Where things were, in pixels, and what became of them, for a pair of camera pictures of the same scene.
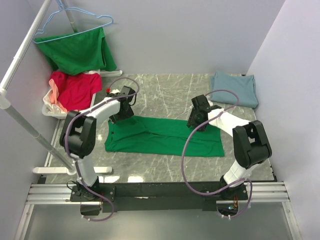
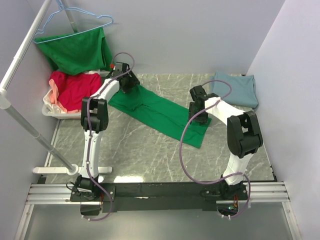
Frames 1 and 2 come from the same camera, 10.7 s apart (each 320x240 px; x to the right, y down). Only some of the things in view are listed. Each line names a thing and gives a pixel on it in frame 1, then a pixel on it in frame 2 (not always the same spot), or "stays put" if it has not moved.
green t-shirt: x=151 y=135 → x=162 y=115
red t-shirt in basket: x=77 y=92 stays put
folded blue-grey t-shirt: x=244 y=86 stays put
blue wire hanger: x=65 y=7 stays put
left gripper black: x=115 y=117 → x=134 y=81
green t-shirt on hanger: x=79 y=52 stays put
